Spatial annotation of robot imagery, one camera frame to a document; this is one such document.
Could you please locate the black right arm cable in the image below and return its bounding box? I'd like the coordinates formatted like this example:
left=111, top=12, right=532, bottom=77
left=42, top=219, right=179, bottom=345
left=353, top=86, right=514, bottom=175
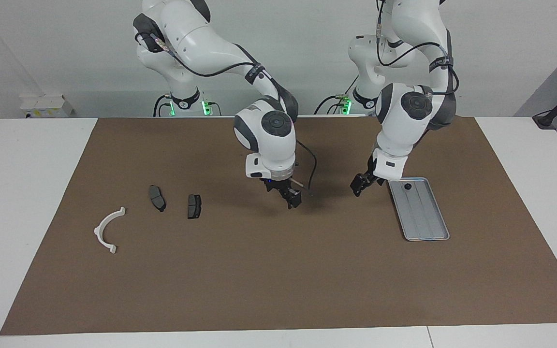
left=135, top=31, right=318, bottom=196

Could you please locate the black right base cable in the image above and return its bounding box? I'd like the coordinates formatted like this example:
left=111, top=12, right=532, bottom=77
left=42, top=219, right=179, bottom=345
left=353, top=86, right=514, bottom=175
left=153, top=94, right=173, bottom=117

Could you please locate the silver ribbed metal tray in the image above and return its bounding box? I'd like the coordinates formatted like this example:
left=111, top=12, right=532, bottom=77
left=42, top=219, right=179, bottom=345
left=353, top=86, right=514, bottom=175
left=387, top=177, right=450, bottom=242

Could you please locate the brown table mat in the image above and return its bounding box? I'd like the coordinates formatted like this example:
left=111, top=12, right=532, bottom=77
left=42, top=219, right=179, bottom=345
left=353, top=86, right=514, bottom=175
left=0, top=116, right=557, bottom=336

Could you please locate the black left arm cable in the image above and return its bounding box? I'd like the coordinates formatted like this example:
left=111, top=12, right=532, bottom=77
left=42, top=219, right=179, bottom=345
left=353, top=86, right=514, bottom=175
left=376, top=0, right=459, bottom=95

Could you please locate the short dark brake pad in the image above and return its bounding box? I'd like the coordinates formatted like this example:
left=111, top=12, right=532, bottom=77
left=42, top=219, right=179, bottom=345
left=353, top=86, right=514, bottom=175
left=187, top=194, right=203, bottom=219

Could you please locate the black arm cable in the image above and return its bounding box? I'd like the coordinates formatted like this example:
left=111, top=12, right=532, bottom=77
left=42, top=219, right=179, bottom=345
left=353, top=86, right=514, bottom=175
left=135, top=31, right=318, bottom=196
left=376, top=0, right=459, bottom=95

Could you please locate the white wall socket box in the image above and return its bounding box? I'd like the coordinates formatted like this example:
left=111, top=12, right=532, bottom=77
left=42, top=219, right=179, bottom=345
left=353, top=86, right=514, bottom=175
left=20, top=94, right=73, bottom=119

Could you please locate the black left base cable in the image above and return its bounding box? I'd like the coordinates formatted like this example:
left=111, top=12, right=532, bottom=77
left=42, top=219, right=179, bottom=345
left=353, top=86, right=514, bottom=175
left=314, top=72, right=360, bottom=115

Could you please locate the white half-ring bracket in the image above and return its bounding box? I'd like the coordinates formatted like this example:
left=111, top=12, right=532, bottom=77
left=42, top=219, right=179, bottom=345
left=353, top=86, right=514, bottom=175
left=93, top=206, right=127, bottom=254

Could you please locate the long dark brake pad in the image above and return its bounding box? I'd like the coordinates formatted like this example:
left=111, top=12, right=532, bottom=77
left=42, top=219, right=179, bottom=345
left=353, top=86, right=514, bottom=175
left=148, top=185, right=167, bottom=213

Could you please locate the black base cable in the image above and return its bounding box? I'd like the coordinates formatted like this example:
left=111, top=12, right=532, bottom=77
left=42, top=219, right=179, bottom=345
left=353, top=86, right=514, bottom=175
left=153, top=94, right=173, bottom=117
left=314, top=72, right=360, bottom=115

